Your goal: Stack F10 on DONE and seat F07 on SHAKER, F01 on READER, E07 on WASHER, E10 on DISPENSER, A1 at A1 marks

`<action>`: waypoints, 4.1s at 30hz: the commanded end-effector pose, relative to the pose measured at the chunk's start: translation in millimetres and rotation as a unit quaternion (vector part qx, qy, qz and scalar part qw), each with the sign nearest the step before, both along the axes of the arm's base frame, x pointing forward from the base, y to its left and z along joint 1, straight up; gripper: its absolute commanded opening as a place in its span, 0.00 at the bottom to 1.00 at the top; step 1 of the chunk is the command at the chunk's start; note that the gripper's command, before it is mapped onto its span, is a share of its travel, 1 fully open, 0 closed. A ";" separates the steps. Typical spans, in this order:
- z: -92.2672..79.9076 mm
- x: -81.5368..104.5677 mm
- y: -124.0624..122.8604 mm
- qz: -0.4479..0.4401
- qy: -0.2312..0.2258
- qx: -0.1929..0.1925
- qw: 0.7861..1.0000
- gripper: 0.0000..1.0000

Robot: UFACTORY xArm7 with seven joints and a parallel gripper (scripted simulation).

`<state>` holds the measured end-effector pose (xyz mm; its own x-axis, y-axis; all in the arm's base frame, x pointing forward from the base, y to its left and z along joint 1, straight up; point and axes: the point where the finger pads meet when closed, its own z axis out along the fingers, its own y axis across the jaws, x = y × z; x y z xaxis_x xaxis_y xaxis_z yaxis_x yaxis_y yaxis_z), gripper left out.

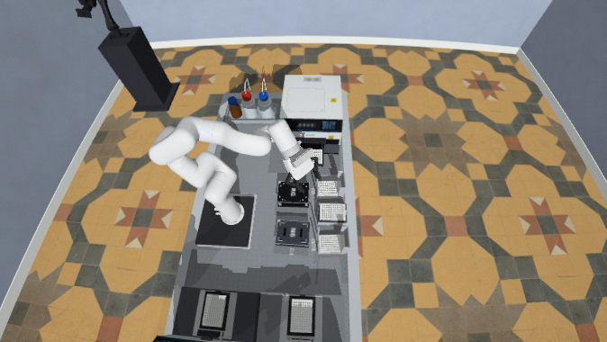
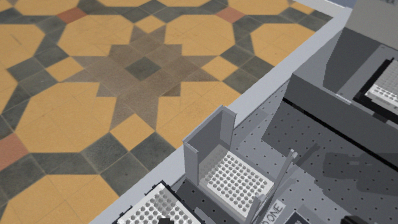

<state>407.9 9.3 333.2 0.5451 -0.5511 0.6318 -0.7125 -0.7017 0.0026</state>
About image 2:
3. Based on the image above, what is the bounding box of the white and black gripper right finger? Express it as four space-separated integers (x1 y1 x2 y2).
341 216 369 224

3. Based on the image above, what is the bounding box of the dark grey rectangular nest plate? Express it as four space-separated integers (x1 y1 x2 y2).
284 210 311 224

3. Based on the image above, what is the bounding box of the grey perforated base plate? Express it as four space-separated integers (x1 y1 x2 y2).
170 77 398 224

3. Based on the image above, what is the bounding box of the white microplate with label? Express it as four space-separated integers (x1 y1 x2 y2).
117 183 201 224

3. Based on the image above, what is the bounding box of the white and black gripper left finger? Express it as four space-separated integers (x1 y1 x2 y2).
158 218 174 224

